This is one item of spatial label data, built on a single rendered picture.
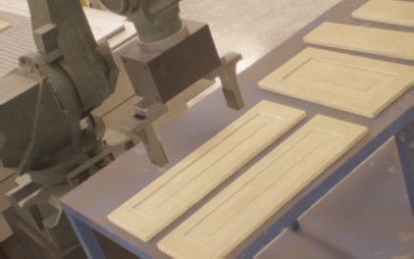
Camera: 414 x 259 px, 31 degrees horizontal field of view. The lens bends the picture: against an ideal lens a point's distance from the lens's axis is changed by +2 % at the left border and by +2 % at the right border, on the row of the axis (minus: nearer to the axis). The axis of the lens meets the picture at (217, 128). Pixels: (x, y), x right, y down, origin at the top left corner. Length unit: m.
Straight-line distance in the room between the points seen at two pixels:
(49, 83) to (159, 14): 1.08
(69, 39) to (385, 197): 1.41
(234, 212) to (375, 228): 1.11
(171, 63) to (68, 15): 1.05
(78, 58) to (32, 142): 0.37
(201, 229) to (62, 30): 1.24
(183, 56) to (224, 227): 0.47
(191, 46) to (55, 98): 1.06
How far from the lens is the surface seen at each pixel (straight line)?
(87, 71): 2.98
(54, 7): 2.92
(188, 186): 2.15
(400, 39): 2.58
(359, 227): 3.01
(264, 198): 2.00
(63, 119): 3.00
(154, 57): 1.94
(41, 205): 3.23
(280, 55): 2.73
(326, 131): 2.18
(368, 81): 2.37
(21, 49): 4.27
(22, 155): 3.04
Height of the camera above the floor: 2.22
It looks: 29 degrees down
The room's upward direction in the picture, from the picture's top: 20 degrees counter-clockwise
